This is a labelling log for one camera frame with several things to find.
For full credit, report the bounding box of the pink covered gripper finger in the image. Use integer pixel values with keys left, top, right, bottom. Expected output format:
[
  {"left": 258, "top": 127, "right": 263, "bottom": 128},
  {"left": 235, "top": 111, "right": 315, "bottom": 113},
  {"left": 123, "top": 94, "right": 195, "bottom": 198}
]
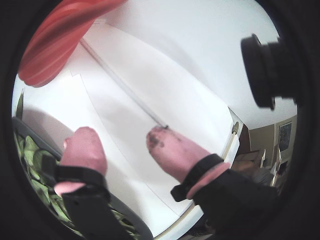
[
  {"left": 146, "top": 126, "right": 280, "bottom": 240},
  {"left": 53, "top": 126, "right": 151, "bottom": 240}
]

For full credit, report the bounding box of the heap of dried green leaves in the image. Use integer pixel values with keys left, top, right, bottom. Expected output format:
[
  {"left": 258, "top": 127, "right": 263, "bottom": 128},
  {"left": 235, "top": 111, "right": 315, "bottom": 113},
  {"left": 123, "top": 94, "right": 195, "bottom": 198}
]
[{"left": 12, "top": 129, "right": 141, "bottom": 237}]

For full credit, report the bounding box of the red plastic bowl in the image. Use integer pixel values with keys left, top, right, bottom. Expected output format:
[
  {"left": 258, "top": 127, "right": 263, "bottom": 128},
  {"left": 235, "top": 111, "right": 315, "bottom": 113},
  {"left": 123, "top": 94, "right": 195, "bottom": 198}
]
[{"left": 18, "top": 0, "right": 126, "bottom": 88}]

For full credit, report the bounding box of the white paper sheet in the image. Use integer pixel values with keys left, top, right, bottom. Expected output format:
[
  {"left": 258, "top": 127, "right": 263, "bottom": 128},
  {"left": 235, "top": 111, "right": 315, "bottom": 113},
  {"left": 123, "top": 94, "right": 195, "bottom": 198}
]
[
  {"left": 71, "top": 73, "right": 195, "bottom": 217},
  {"left": 81, "top": 21, "right": 232, "bottom": 161}
]

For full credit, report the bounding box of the thin grey strip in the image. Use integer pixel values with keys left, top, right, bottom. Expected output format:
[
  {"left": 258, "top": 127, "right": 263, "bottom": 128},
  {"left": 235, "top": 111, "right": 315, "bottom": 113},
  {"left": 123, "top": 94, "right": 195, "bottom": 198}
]
[{"left": 79, "top": 39, "right": 170, "bottom": 129}]

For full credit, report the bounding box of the dried green leaf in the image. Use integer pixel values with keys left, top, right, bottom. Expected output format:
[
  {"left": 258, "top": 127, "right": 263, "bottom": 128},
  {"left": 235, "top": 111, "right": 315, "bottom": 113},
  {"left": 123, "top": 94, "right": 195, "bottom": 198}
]
[{"left": 15, "top": 88, "right": 25, "bottom": 119}]

